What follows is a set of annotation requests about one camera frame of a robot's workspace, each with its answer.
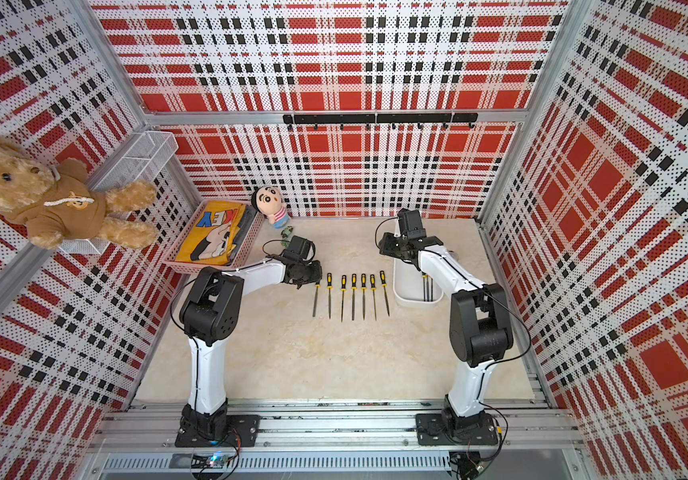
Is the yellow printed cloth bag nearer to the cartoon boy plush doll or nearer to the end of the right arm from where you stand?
the cartoon boy plush doll

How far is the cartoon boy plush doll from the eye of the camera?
1.10 meters

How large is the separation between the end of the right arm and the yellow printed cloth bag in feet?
1.89

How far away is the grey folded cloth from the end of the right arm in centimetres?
55

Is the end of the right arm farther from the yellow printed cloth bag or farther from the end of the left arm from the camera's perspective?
the yellow printed cloth bag

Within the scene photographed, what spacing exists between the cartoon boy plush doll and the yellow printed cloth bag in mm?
94

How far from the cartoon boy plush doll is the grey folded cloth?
0.14 ft

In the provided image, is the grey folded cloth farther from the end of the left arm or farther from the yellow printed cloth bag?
the end of the left arm

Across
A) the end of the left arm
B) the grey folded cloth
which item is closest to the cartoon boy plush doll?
the grey folded cloth

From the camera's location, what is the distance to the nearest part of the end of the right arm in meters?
0.69

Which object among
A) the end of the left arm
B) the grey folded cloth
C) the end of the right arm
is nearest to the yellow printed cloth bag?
the grey folded cloth

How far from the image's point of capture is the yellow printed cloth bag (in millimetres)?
1034

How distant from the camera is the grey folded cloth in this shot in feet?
3.44
